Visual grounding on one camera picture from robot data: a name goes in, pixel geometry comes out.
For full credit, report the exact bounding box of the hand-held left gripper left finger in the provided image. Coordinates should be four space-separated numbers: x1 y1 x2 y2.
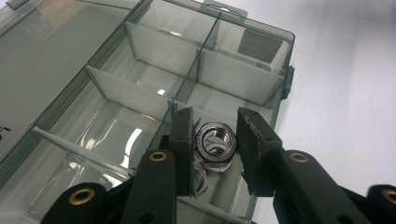
120 106 195 224

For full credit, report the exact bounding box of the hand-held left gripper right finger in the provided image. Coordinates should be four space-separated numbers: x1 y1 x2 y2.
237 106 372 224

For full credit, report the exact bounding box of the grey transparent compartment box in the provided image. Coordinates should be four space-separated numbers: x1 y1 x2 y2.
0 0 296 224

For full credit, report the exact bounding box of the silver hex nut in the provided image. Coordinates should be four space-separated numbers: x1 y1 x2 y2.
195 121 238 163
193 166 209 197

